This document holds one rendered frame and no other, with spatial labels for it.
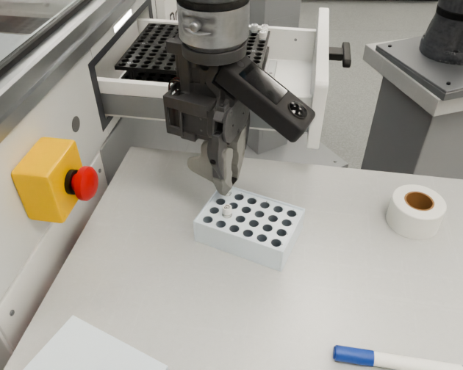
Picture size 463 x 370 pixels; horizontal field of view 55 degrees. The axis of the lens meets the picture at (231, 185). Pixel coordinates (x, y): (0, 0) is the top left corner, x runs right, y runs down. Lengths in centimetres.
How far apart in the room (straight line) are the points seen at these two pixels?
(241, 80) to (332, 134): 172
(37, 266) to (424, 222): 49
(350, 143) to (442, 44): 114
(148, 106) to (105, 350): 36
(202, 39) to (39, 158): 22
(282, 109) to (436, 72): 59
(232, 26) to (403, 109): 73
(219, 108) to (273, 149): 149
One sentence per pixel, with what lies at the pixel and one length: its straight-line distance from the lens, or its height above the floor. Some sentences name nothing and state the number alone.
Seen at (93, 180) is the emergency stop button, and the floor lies 88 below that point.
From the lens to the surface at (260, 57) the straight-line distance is 74.
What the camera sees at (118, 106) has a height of 86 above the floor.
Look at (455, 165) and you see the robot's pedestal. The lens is 123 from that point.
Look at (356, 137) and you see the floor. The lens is 220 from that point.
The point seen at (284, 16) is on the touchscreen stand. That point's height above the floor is 62.
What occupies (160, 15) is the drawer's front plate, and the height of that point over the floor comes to 88.
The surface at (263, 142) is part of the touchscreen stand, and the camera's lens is 193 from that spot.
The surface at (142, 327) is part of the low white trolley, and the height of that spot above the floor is 76.
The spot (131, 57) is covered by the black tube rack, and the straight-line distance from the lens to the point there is 75.
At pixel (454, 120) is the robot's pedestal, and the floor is 67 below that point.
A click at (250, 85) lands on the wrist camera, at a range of 49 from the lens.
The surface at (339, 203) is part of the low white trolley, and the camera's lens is 68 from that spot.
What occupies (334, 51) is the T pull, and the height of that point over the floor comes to 91.
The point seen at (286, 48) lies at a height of 86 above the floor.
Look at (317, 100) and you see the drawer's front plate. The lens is 63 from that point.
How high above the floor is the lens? 121
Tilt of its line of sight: 41 degrees down
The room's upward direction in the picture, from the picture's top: straight up
